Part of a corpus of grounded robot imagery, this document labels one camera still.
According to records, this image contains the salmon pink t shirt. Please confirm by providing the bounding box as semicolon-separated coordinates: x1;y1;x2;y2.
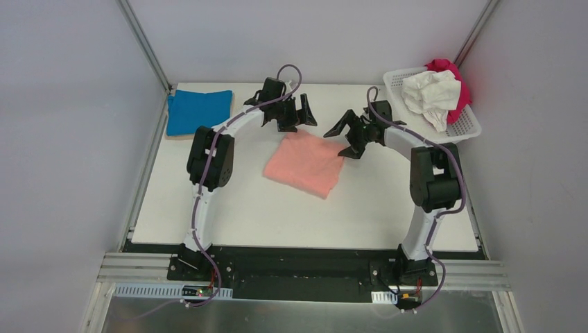
263;130;345;199

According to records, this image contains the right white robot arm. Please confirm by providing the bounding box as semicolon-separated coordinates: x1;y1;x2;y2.
324;101;465;280

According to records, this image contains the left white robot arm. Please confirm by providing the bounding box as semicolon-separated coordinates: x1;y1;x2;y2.
178;77;318;270

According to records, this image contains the white plastic basket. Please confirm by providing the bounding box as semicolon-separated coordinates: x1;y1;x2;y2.
383;67;482;144

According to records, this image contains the crumpled white t shirt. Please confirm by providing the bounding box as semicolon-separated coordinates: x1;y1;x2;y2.
401;70;462;133

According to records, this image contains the magenta red t shirt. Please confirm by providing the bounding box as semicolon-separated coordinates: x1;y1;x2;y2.
425;58;472;124

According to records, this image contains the folded blue t shirt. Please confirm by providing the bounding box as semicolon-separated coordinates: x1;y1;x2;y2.
166;89;234;137

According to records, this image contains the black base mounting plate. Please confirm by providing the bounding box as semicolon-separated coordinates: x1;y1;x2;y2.
166;245;442;303

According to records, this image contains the right electronics board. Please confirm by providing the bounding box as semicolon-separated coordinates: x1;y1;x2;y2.
396;287;422;310

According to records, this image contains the electronics board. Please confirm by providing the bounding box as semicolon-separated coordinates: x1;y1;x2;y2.
396;287;422;310
182;285;214;298

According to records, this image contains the left electronics board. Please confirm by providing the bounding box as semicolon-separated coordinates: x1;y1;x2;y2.
182;285;214;298

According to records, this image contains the aluminium frame rail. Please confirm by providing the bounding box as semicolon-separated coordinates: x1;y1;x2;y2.
116;0;172;94

